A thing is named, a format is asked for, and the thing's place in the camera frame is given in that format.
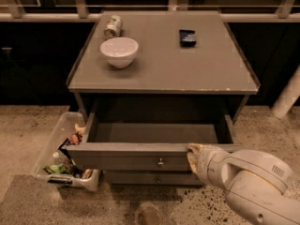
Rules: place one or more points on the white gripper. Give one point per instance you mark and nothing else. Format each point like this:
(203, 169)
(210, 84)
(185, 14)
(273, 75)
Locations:
(205, 163)

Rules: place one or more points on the grey top drawer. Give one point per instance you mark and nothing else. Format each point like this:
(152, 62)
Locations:
(151, 133)

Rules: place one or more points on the grey drawer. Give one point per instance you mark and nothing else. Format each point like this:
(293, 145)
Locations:
(151, 133)
(152, 178)

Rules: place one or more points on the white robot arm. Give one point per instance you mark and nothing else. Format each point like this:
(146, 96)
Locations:
(254, 182)

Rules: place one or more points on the grey bottom drawer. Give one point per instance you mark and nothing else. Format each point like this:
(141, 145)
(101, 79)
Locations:
(152, 178)

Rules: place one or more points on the grey drawer cabinet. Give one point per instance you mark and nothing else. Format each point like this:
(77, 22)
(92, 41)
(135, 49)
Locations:
(212, 68)

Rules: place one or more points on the white pole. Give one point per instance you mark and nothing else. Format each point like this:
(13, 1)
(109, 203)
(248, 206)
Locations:
(288, 96)

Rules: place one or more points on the dark blue snack packet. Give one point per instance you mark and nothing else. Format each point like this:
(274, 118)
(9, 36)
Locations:
(187, 38)

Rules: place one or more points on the white ceramic bowl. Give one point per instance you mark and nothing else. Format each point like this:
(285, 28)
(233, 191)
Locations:
(119, 52)

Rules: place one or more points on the black snack packet in bin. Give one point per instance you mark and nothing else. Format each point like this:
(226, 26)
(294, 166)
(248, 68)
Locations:
(64, 144)

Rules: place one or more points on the green snack wrapper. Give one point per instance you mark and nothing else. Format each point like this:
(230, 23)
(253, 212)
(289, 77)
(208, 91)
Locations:
(58, 168)

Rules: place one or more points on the clear plastic bin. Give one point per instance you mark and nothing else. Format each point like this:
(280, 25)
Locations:
(70, 125)

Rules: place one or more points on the crushed soda can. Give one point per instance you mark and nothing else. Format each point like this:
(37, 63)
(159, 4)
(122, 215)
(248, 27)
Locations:
(113, 27)

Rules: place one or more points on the metal window railing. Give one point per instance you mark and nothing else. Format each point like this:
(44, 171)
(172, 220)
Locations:
(230, 11)

